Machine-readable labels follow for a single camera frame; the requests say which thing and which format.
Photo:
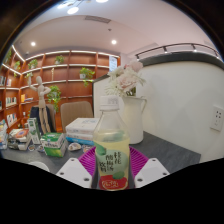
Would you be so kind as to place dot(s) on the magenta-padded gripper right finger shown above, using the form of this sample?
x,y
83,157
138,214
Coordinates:
x,y
153,171

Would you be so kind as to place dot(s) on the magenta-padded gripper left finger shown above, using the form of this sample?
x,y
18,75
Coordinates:
x,y
74,171

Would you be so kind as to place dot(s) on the clear bottle of yellow drink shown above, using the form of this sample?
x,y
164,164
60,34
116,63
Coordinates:
x,y
111,143

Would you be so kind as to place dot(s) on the small round patterned ornament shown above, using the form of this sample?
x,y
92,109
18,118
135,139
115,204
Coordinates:
x,y
74,146
87,148

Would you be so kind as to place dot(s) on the green tissue box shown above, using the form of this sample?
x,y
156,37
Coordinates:
x,y
53,146

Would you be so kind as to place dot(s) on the white vase with pale flowers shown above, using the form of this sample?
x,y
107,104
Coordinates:
x,y
133,123

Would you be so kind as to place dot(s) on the tan upholstered chair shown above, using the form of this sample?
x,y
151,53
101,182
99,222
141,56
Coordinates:
x,y
76,111

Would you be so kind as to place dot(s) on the dark office chair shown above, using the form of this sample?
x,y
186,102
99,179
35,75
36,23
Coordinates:
x,y
35,116

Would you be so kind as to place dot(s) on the wooden artist mannequin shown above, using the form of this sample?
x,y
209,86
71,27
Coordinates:
x,y
41,100

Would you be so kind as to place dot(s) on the wooden shelf unit with books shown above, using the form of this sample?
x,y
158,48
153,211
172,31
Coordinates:
x,y
75,90

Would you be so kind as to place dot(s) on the white framed notice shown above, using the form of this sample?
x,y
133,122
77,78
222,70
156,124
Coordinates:
x,y
113,63

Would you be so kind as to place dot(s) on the round recessed ceiling light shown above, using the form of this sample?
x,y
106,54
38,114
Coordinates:
x,y
114,42
33,43

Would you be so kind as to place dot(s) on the ceiling air vent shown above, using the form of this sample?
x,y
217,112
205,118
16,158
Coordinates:
x,y
97,19

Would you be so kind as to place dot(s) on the ceiling lamp with round bulbs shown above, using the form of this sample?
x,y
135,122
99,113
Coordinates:
x,y
72,10

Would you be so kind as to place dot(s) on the white wall outlet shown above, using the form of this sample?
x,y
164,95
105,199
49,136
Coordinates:
x,y
217,117

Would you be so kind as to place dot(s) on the black ceiling track rail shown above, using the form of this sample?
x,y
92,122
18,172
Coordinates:
x,y
176,45

